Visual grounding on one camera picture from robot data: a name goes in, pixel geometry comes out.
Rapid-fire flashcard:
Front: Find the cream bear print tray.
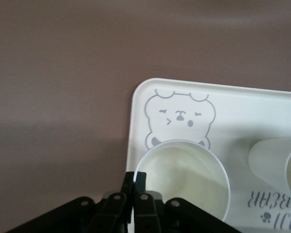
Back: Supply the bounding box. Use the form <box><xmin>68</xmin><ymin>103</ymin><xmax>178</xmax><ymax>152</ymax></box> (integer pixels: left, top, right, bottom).
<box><xmin>127</xmin><ymin>77</ymin><xmax>291</xmax><ymax>233</ymax></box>

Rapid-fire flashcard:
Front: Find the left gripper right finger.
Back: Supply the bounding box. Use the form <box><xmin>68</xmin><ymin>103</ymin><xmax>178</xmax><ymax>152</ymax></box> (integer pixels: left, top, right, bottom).
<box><xmin>134</xmin><ymin>171</ymin><xmax>255</xmax><ymax>233</ymax></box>

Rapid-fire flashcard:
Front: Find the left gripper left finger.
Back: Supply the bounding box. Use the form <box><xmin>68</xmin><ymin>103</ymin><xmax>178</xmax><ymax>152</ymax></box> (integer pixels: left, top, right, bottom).
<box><xmin>4</xmin><ymin>171</ymin><xmax>136</xmax><ymax>233</ymax></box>

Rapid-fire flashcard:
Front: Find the white IKEA cup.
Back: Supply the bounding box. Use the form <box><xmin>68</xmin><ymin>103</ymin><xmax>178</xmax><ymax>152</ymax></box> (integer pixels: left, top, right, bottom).
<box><xmin>135</xmin><ymin>140</ymin><xmax>232</xmax><ymax>223</ymax></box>
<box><xmin>248</xmin><ymin>137</ymin><xmax>291</xmax><ymax>196</ymax></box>

